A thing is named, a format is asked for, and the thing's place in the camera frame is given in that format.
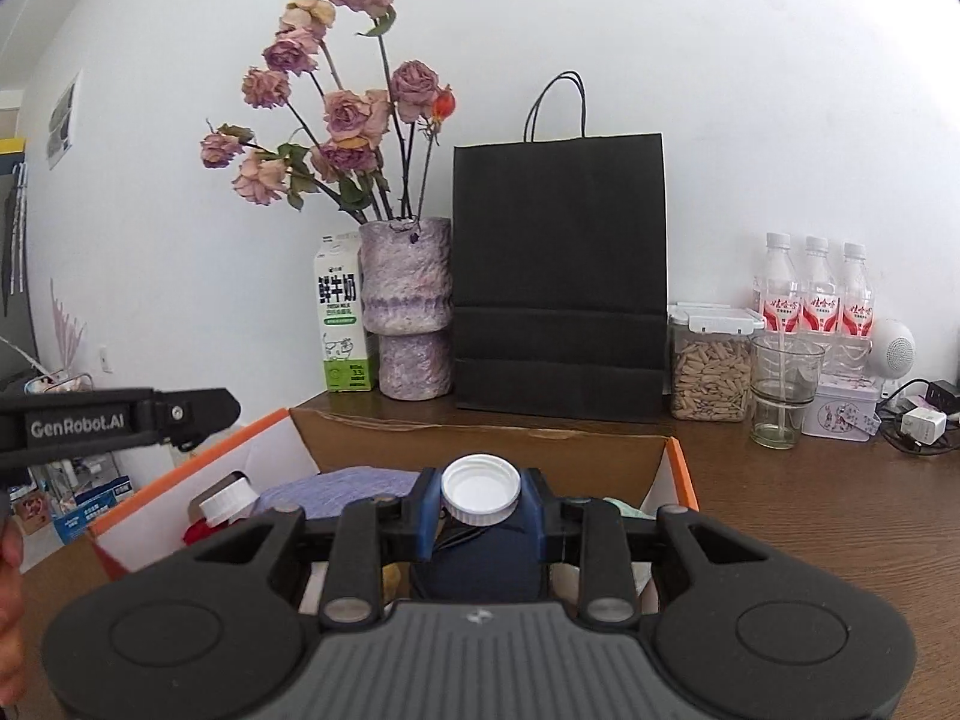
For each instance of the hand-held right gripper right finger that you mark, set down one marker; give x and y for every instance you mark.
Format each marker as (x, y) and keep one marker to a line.
(536, 514)

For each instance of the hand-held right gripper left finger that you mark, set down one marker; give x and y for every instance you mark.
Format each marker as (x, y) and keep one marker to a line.
(427, 514)

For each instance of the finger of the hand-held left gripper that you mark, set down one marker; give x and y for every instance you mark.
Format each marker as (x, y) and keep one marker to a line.
(202, 409)

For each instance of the navy zip case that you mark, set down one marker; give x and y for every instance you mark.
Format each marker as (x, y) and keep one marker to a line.
(480, 566)

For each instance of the red cardboard box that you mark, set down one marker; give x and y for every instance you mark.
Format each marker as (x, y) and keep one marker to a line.
(480, 439)

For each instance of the purple woven fabric pouch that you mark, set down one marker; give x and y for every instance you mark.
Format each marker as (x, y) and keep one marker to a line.
(337, 487)

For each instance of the white threaded bottle cap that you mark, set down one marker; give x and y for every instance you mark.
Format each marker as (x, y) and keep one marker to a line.
(225, 502)

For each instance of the red rose flower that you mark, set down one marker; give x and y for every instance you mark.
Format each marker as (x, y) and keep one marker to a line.
(201, 534)

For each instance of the person's left hand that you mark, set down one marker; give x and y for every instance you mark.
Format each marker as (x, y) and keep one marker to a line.
(11, 600)

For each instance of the blue white packet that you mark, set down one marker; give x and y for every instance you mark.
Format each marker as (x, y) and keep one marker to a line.
(94, 510)

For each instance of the pink dried grass sprig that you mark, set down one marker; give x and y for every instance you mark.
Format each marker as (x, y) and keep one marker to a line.
(67, 326)

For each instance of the white green milk carton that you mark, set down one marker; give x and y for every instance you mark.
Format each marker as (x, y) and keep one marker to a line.
(343, 315)

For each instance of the dark tall panel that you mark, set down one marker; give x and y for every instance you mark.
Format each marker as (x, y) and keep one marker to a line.
(11, 262)

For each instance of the purple textured vase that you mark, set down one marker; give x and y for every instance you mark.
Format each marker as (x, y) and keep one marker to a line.
(405, 300)

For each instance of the clear jar of seeds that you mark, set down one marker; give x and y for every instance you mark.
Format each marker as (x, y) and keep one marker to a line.
(709, 382)

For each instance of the black paper bag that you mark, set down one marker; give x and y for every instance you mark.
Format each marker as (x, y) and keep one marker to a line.
(559, 255)

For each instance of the clear glass cup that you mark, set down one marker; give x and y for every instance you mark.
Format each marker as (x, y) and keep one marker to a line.
(784, 405)

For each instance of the white printed tin box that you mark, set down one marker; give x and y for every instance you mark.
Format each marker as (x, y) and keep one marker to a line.
(844, 412)

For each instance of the dried pink rose bouquet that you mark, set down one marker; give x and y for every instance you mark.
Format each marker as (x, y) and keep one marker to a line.
(352, 112)

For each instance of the white round speaker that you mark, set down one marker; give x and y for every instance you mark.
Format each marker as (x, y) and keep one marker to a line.
(894, 352)

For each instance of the white charger adapter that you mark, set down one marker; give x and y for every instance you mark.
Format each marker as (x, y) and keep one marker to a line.
(922, 426)

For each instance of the wall poster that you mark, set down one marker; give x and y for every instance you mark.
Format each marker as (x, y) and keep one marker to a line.
(64, 120)

